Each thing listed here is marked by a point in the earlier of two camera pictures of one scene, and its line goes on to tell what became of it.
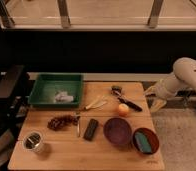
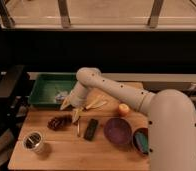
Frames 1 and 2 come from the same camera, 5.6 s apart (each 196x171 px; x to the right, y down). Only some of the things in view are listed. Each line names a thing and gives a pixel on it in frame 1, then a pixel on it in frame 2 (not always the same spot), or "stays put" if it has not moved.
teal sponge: x=142 y=142 stays put
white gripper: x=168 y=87 to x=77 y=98
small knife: x=78 y=125 stays put
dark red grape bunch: x=63 y=122 stays put
